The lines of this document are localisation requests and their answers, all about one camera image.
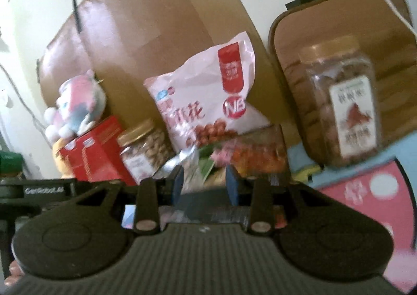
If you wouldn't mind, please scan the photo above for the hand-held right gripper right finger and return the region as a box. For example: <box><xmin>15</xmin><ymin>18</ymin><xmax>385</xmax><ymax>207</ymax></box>
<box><xmin>225</xmin><ymin>165</ymin><xmax>327</xmax><ymax>236</ymax></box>

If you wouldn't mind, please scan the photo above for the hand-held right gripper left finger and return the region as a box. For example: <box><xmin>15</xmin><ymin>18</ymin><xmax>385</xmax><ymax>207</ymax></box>
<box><xmin>42</xmin><ymin>166</ymin><xmax>185</xmax><ymax>237</ymax></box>

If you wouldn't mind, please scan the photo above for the black basket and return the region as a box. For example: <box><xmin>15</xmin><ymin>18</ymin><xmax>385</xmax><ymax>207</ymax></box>
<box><xmin>159</xmin><ymin>125</ymin><xmax>291</xmax><ymax>224</ymax></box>

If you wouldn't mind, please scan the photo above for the pink snack packet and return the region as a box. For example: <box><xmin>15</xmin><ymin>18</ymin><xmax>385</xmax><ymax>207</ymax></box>
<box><xmin>211</xmin><ymin>147</ymin><xmax>236</xmax><ymax>166</ymax></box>

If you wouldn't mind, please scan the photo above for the bright green snack packet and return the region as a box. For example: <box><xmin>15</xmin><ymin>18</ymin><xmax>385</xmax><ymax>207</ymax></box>
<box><xmin>198</xmin><ymin>151</ymin><xmax>216</xmax><ymax>180</ymax></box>

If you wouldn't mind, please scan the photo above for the orange snack packet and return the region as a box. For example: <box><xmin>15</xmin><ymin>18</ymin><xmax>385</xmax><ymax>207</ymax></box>
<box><xmin>234</xmin><ymin>140</ymin><xmax>288</xmax><ymax>173</ymax></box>

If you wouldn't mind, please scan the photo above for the person's left hand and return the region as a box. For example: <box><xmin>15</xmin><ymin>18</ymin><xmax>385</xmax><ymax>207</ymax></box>
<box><xmin>7</xmin><ymin>261</ymin><xmax>27</xmax><ymax>288</ymax></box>

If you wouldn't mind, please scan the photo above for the silver foil snack packet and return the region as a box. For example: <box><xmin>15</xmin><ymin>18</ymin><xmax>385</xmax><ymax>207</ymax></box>
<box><xmin>156</xmin><ymin>148</ymin><xmax>200</xmax><ymax>182</ymax></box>

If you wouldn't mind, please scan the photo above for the green object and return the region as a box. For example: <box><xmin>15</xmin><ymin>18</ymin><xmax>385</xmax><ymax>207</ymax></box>
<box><xmin>0</xmin><ymin>151</ymin><xmax>24</xmax><ymax>179</ymax></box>

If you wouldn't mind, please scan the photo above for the yellow duck plush toy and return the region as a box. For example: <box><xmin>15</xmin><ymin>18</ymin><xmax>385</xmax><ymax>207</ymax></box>
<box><xmin>51</xmin><ymin>138</ymin><xmax>71</xmax><ymax>176</ymax></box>

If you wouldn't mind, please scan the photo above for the gold-lid nut jar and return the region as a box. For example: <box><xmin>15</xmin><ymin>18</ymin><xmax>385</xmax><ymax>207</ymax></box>
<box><xmin>116</xmin><ymin>118</ymin><xmax>177</xmax><ymax>184</ymax></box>

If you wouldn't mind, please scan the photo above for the red gift bag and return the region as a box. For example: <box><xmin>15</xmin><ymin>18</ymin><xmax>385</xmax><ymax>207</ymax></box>
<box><xmin>59</xmin><ymin>115</ymin><xmax>136</xmax><ymax>185</ymax></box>

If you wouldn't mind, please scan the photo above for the white and red snack bag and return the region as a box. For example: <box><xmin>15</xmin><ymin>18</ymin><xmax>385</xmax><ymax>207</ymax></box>
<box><xmin>143</xmin><ymin>31</ymin><xmax>272</xmax><ymax>153</ymax></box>

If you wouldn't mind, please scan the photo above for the pink and blue plush toy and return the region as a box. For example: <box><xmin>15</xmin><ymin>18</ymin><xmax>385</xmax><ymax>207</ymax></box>
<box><xmin>45</xmin><ymin>70</ymin><xmax>107</xmax><ymax>143</ymax></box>

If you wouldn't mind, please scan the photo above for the brown-lid nut jar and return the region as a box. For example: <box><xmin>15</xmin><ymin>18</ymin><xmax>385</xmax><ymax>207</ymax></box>
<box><xmin>283</xmin><ymin>35</ymin><xmax>382</xmax><ymax>167</ymax></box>

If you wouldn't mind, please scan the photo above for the printed blanket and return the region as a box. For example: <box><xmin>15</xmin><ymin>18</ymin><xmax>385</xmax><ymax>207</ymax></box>
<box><xmin>286</xmin><ymin>131</ymin><xmax>417</xmax><ymax>295</ymax></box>

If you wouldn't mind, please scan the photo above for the cardboard sheet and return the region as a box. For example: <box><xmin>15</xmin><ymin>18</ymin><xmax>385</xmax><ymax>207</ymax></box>
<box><xmin>37</xmin><ymin>0</ymin><xmax>278</xmax><ymax>153</ymax></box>

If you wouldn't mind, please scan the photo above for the black tape strip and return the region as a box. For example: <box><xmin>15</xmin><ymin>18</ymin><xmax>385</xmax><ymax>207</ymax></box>
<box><xmin>72</xmin><ymin>0</ymin><xmax>83</xmax><ymax>33</ymax></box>

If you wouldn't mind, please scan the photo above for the brown wooden tray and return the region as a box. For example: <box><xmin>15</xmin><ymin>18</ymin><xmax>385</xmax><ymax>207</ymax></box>
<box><xmin>268</xmin><ymin>0</ymin><xmax>417</xmax><ymax>159</ymax></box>

